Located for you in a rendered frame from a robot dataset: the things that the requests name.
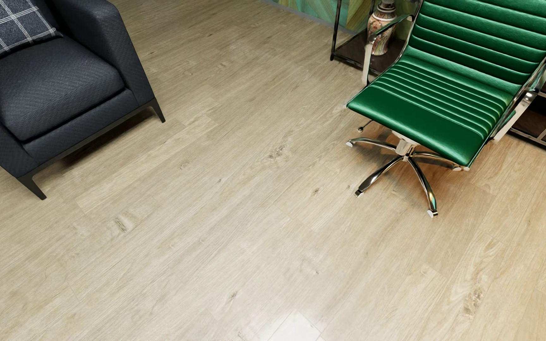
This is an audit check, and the green leather office chair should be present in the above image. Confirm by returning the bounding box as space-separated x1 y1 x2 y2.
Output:
345 0 546 219

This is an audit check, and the patterned ceramic vase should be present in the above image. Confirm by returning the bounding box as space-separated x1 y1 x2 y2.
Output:
367 0 397 57

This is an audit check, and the dark grey fabric armchair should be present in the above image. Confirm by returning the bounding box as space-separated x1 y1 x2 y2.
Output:
0 0 166 200

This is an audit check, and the dark plaid throw pillow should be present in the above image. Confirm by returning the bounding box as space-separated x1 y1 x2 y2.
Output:
0 0 64 66

